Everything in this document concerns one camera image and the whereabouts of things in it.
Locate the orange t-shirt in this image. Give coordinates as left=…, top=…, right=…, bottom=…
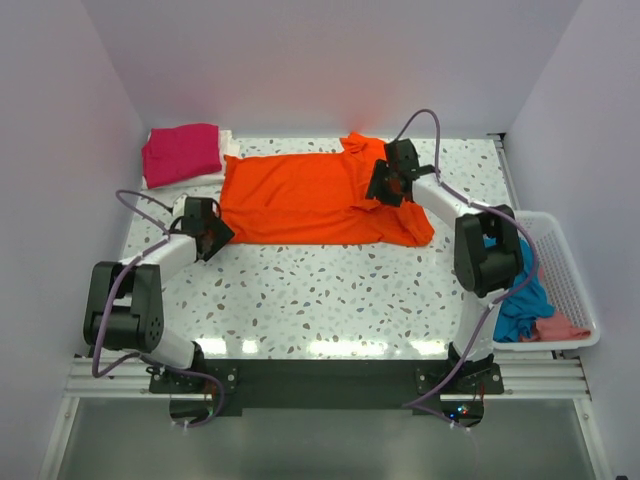
left=219, top=133, right=435, bottom=247

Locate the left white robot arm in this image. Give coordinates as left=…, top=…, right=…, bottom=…
left=83, top=196, right=234, bottom=392

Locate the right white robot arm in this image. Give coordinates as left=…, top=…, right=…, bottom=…
left=366, top=139, right=524, bottom=393

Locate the folded magenta t-shirt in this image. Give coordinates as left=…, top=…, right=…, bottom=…
left=141, top=123, right=222, bottom=189

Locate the folded white t-shirt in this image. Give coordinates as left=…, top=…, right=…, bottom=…
left=140, top=129, right=241, bottom=191

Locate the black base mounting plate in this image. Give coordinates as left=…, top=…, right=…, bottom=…
left=146, top=358, right=505, bottom=425

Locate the teal t-shirt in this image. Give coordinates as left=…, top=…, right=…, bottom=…
left=493, top=238, right=555, bottom=343

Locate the white plastic laundry basket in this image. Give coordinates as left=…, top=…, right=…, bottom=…
left=493, top=210, right=600, bottom=352

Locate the pink t-shirt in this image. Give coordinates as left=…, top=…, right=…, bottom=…
left=512, top=269, right=591, bottom=342

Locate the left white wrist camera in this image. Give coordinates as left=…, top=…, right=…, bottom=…
left=172, top=193, right=188, bottom=217

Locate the aluminium frame rail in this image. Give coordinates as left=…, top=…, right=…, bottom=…
left=63, top=354, right=591, bottom=400

